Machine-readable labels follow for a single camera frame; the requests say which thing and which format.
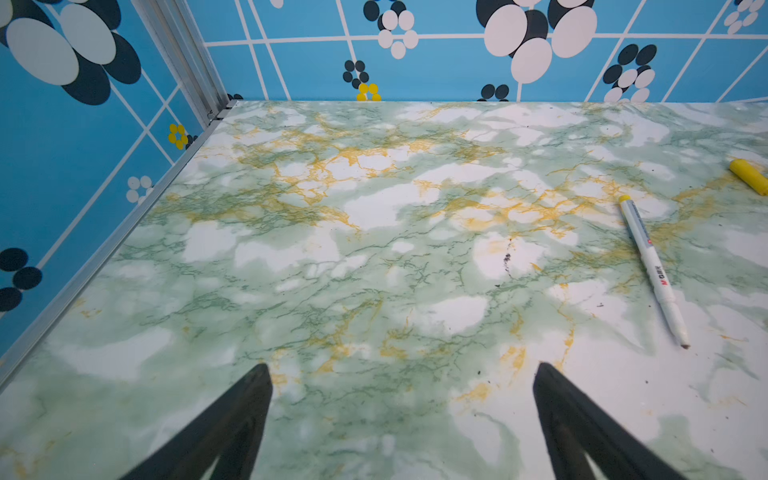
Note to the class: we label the aluminium corner post left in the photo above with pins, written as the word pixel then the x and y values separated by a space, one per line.
pixel 176 35

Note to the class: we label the white marker pen yellow end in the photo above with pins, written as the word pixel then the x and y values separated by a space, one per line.
pixel 659 279

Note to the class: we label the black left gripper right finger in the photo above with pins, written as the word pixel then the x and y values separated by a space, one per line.
pixel 578 432

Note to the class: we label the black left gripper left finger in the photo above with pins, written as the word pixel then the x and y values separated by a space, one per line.
pixel 224 439

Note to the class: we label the yellow pen cap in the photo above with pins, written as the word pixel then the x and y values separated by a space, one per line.
pixel 750 175

